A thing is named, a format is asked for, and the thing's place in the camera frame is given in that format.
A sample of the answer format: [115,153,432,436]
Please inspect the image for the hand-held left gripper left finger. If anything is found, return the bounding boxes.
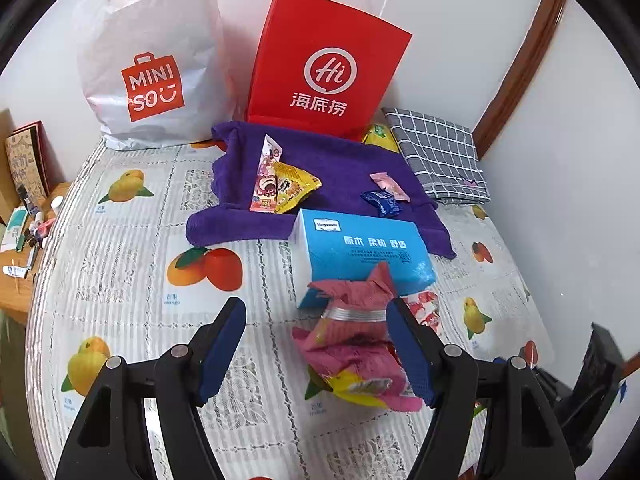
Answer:
[55,297,248,480]

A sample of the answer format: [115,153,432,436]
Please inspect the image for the red paper carrier bag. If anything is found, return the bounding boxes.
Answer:
[245,0,413,138]

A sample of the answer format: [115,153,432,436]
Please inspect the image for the grey checked folded cloth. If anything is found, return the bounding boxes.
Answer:
[382,106,493,206]

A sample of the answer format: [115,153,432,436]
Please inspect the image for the brown patterned book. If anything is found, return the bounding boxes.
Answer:
[5,122,51,211]

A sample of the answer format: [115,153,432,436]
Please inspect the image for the small blue candy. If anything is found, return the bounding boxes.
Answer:
[361,190,402,218]

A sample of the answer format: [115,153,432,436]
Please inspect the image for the fruit print tablecloth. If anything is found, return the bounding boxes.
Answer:
[24,135,556,480]

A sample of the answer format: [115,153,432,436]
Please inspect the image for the purple towel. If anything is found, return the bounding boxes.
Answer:
[186,121,457,260]

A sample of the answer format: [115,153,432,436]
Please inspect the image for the brown wooden door frame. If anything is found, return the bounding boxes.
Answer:
[472,0,568,158]

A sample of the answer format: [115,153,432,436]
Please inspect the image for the blue tissue pack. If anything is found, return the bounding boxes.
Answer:
[292,208,437,309]

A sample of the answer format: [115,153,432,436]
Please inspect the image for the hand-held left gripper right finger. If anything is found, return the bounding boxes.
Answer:
[385,297,576,480]

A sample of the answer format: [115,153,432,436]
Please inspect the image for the white plastic shopping bag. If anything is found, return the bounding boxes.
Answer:
[75,0,238,151]

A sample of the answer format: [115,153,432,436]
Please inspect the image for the small pale pink candy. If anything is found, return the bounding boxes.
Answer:
[370,172,410,201]

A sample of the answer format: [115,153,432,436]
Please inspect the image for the yellow triangular snack packet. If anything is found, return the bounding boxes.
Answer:
[270,161,322,215]

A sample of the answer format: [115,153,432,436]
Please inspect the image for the pink silver-banded snack packet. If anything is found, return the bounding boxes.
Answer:
[306,261,398,341]

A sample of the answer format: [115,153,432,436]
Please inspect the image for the white strawberry print snack packet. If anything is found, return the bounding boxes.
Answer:
[402,291,441,336]

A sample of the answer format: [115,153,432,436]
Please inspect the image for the yellow green snack packet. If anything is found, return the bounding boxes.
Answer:
[361,123,401,153]

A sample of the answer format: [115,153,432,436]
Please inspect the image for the wooden nightstand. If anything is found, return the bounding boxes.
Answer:
[0,182,71,313]

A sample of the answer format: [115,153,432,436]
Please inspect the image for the pink barcode snack packet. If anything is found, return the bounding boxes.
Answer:
[292,327,425,413]

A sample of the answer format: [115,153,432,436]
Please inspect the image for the teal white box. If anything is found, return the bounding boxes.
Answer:
[0,207,26,253]

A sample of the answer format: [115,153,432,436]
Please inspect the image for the long pink cartoon snack packet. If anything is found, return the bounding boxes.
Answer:
[249,133,285,212]

